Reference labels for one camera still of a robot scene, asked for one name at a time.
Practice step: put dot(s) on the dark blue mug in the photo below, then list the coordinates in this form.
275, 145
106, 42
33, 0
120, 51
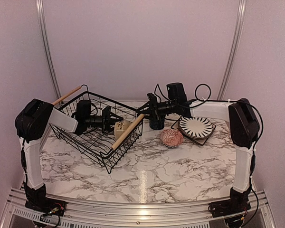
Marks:
157, 124

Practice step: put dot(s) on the black wire dish rack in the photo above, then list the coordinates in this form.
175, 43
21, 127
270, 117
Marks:
101, 148

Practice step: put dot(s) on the aluminium corner post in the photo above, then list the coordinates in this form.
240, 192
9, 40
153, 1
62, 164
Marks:
234, 47
44, 35

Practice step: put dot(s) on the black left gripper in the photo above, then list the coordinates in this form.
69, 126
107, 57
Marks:
107, 120

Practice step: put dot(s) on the aluminium front frame rail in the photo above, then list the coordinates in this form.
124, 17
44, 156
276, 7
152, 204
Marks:
80, 213

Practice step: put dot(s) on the blue white patterned bowl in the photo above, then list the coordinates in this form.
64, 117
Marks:
171, 138

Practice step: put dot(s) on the aluminium left corner post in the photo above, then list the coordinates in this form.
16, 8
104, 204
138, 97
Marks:
44, 35

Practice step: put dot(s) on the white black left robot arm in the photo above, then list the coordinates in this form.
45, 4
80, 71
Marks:
31, 125

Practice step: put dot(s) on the aluminium right corner post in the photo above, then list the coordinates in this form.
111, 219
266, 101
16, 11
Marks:
234, 47

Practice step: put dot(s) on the beige ceramic bowl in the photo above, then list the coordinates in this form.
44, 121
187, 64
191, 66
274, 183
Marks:
120, 127

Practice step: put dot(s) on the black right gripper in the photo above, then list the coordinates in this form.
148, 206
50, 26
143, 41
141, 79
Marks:
152, 107

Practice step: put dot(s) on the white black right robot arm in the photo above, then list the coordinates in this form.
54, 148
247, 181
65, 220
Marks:
245, 124

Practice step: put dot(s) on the white round plate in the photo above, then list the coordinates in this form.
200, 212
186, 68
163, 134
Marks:
196, 127

